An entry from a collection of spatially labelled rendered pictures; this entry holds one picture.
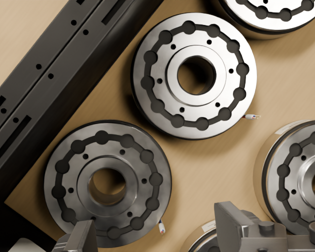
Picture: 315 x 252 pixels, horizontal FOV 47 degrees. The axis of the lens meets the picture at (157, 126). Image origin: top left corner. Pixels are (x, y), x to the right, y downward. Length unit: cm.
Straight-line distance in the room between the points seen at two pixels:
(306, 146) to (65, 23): 21
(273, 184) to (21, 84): 21
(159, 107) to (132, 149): 4
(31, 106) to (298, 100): 23
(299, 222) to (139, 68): 18
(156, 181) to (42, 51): 14
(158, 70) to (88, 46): 8
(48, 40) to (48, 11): 11
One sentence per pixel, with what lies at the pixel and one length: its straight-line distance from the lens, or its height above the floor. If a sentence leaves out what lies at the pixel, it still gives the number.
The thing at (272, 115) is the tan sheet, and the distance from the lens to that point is 34.
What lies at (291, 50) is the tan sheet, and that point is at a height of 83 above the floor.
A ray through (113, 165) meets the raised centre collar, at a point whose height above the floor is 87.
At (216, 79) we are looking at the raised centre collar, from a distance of 29.
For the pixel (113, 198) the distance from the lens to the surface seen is 31.
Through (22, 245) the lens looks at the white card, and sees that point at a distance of 30.
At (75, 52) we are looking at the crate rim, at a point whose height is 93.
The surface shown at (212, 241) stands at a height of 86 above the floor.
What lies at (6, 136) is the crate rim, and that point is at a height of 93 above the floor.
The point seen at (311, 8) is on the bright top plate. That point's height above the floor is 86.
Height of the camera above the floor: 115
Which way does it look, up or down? 85 degrees down
